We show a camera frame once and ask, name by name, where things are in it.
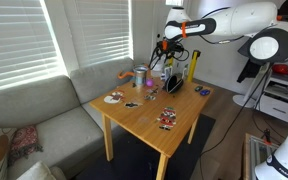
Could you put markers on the narrow white window blinds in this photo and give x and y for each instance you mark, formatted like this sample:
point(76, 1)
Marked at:
point(100, 30)

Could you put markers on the black toy car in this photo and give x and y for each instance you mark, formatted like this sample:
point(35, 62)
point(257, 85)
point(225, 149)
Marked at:
point(198, 88)

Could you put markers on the white floor stand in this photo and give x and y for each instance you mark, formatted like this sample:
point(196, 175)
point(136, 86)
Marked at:
point(247, 100)

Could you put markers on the metal frame cart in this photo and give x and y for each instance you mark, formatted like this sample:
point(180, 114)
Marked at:
point(255, 156)

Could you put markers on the wooden table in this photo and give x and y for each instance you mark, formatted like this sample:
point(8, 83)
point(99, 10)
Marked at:
point(140, 120)

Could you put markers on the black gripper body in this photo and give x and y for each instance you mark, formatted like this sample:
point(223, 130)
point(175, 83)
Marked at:
point(174, 48)

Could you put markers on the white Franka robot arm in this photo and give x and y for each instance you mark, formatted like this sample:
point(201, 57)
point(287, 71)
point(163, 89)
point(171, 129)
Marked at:
point(244, 20)

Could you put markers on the grey fabric sofa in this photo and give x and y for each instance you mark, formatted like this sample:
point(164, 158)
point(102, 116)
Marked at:
point(50, 100)

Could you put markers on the red object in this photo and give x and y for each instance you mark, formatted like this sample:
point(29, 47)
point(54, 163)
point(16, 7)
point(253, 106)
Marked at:
point(280, 69)

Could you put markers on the dark rug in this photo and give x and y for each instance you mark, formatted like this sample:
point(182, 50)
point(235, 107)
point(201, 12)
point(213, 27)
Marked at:
point(134, 160)

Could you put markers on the translucent plastic cup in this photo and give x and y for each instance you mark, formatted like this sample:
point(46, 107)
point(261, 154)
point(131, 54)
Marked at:
point(158, 70)

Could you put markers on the black orange clamp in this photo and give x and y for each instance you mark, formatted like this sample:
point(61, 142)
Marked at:
point(267, 136)

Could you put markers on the yellow post black cap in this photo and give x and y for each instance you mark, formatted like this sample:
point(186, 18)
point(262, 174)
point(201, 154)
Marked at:
point(193, 66)
point(171, 62)

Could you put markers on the wide white window blinds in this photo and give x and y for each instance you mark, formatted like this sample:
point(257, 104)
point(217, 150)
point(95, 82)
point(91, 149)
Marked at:
point(17, 40)

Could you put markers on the red patterned cloth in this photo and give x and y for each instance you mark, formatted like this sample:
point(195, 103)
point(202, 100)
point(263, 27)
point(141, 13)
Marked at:
point(24, 141)

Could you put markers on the blue toy car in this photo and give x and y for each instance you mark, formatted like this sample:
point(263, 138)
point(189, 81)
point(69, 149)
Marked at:
point(204, 92)

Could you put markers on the white door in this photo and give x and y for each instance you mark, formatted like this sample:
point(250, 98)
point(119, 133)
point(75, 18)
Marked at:
point(159, 20)

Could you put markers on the purple ball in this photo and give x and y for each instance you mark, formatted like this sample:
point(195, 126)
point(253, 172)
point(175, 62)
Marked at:
point(149, 82)

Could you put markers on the white cushion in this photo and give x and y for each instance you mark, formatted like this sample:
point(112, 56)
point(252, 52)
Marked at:
point(40, 171)

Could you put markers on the small black sticker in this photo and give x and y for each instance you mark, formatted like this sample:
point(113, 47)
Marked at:
point(131, 104)

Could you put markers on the small grey sticker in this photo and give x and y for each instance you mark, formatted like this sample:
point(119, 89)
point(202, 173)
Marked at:
point(152, 90)
point(149, 97)

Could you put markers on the white shelf unit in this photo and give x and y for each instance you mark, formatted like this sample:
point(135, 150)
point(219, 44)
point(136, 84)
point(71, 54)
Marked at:
point(277, 100)

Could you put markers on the white flat packet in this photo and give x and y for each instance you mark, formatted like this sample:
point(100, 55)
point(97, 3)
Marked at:
point(163, 77)

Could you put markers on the black wrist camera orange mount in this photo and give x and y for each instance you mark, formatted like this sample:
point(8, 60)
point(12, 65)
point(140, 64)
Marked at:
point(163, 45)

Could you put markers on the metal tumbler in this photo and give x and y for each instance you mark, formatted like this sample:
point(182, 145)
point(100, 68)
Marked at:
point(140, 78)

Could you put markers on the orange octopus plush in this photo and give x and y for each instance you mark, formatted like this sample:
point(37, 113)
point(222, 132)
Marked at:
point(125, 74)

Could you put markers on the black jacket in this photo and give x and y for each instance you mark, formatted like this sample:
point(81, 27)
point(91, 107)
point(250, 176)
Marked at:
point(249, 71)

